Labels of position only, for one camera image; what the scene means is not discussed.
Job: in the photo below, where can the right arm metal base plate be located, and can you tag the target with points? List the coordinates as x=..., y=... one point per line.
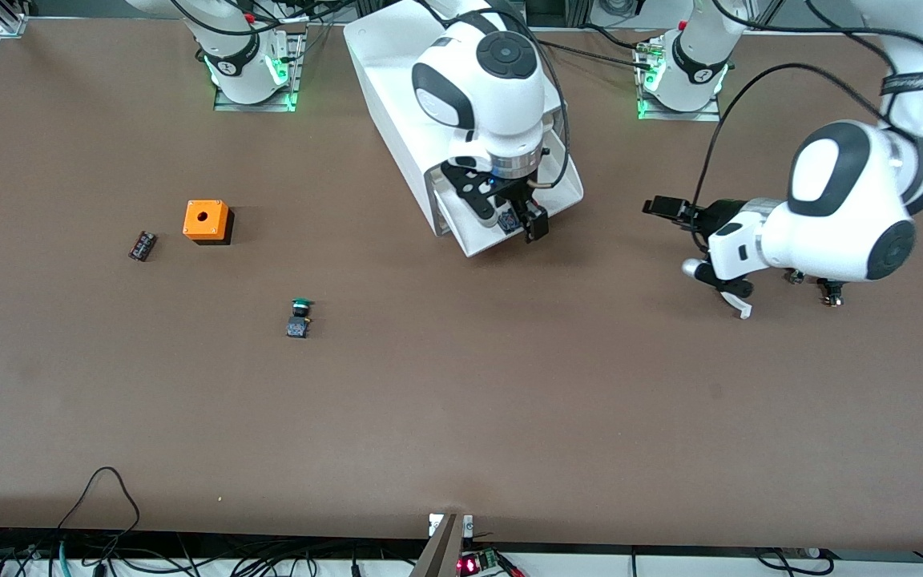
x=225, y=102

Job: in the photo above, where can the aluminium frame profile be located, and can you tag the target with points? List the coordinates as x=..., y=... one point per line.
x=13, y=24

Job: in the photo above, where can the small grey switch part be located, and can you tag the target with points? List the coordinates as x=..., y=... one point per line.
x=794, y=277

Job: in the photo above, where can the circuit board with red display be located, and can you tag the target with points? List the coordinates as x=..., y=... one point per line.
x=469, y=566

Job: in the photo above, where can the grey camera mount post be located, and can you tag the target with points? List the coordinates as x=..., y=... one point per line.
x=441, y=553

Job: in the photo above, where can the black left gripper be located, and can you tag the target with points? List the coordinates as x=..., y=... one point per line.
x=723, y=214

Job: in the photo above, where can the black push button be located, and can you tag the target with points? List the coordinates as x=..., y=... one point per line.
x=832, y=298

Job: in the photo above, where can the white curved plastic clip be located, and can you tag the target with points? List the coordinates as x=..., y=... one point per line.
x=742, y=307

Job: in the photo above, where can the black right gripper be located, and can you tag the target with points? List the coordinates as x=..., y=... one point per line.
x=522, y=193

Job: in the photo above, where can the orange button enclosure box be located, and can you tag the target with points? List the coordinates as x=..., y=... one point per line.
x=205, y=218

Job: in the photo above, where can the green push button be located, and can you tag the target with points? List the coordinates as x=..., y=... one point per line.
x=298, y=327

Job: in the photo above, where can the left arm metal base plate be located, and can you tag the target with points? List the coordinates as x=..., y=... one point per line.
x=706, y=116

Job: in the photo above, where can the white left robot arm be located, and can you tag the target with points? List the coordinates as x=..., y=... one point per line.
x=838, y=224

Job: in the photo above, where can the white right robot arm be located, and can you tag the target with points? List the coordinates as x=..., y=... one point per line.
x=493, y=88

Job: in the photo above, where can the small black terminal block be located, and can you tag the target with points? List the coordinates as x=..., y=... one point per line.
x=143, y=246

